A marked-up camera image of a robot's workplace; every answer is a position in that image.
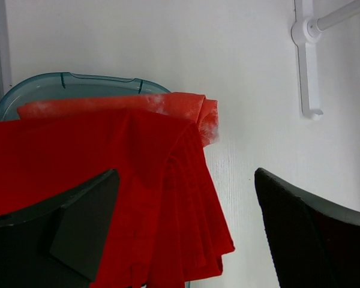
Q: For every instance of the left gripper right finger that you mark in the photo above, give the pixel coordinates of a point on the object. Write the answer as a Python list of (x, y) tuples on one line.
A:
[(313, 242)]

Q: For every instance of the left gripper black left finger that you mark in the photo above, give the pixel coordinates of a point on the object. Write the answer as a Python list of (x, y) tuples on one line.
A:
[(59, 242)]

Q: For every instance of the red trousers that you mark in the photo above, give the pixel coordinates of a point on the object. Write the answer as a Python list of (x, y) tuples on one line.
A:
[(168, 227)]

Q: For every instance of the orange white tie-dye trousers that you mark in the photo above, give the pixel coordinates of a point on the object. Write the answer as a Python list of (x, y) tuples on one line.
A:
[(196, 107)]

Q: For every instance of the teal plastic bin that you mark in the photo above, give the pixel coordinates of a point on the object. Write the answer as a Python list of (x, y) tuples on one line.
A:
[(58, 86)]

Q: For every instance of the white metal clothes rack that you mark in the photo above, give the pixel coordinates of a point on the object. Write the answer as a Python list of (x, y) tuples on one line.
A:
[(306, 33)]

